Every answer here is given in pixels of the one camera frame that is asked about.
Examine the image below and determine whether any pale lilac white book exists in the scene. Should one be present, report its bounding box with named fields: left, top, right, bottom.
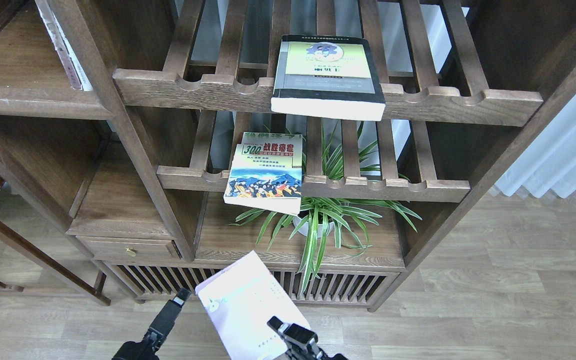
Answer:
left=195, top=250, right=311, bottom=360

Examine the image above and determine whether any white curtain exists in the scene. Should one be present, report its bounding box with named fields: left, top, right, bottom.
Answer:
left=494, top=94, right=576, bottom=198

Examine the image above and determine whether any green spider plant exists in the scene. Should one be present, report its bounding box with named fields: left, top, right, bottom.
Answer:
left=229, top=120, right=423, bottom=297

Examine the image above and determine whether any dark wooden bookshelf unit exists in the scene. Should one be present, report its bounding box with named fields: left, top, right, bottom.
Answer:
left=0, top=0, right=576, bottom=312

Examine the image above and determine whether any white plant pot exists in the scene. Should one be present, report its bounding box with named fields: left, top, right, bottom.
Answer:
left=292, top=214, right=336, bottom=239

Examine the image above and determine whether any white standing book on shelf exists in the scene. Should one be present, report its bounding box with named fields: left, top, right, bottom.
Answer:
left=35, top=0, right=93, bottom=91

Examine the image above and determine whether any green blue illustrated book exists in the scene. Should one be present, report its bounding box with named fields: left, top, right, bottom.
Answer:
left=222, top=132, right=303, bottom=215

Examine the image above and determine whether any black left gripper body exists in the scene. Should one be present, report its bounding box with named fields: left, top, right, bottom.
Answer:
left=112, top=332, right=162, bottom=360

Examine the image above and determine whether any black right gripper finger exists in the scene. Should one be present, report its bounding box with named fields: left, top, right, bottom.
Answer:
left=267, top=316, right=319, bottom=351

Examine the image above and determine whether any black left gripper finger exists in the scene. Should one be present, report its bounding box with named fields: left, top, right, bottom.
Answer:
left=147, top=288, right=191, bottom=346

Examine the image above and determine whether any yellow grey thick book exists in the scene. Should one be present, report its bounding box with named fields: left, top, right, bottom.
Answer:
left=270, top=34, right=386, bottom=122

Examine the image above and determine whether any brass drawer knob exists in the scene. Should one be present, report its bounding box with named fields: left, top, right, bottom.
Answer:
left=125, top=247, right=137, bottom=257

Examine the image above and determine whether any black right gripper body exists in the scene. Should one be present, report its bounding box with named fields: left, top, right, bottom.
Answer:
left=285, top=341, right=348, bottom=360

